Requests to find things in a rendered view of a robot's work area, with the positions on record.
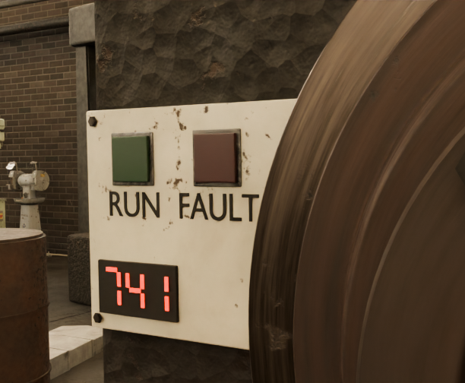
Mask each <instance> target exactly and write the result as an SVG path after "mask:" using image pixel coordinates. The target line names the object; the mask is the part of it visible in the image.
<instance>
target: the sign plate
mask: <svg viewBox="0 0 465 383"><path fill-rule="evenodd" d="M296 100H297V99H288V100H263V101H250V102H237V103H211V104H198V105H185V106H160V107H147V108H133V109H108V110H95V111H88V112H87V166H88V195H89V224H90V281H91V310H92V326H94V327H97V328H107V329H112V330H117V331H127V332H132V333H138V334H147V335H153V336H158V337H168V338H172V339H178V340H187V341H193V342H198V343H208V344H213V345H219V346H224V347H234V348H239V349H244V350H249V342H248V293H249V281H250V270H251V257H252V250H253V245H254V239H255V230H256V226H257V221H258V215H259V210H260V206H261V200H262V197H263V194H264V188H265V185H266V182H267V177H268V174H269V172H270V167H271V164H272V162H273V159H274V155H275V153H276V149H277V146H278V144H279V142H280V138H281V135H282V133H283V130H284V128H285V126H286V123H287V120H288V118H289V115H290V113H291V112H292V109H293V107H294V105H295V102H296ZM213 133H236V159H237V182H236V183H215V182H195V159H194V135H195V134H213ZM145 135H147V136H149V155H150V181H149V182H114V181H113V177H112V137H121V136H145ZM106 267H117V272H119V273H121V286H117V272H111V271H106ZM125 273H128V274H129V287H125ZM140 274H143V275H144V289H141V282H140ZM164 277H168V278H169V292H165V289H164ZM129 288H137V289H141V293H144V308H141V293H130V292H129ZM117 291H121V298H122V304H121V305H118V295H117ZM165 296H168V297H169V311H165Z"/></svg>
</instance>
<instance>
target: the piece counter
mask: <svg viewBox="0 0 465 383"><path fill-rule="evenodd" d="M106 271H111V272H117V267H106ZM140 282H141V289H144V275H143V274H140ZM117 286H121V273H119V272H117ZM125 287H129V274H128V273H125ZM141 289H137V288H129V292H130V293H141ZM164 289H165V292H169V278H168V277H164ZM117 295H118V305H121V304H122V298H121V291H117ZM141 308H144V293H141ZM165 311H169V297H168V296H165Z"/></svg>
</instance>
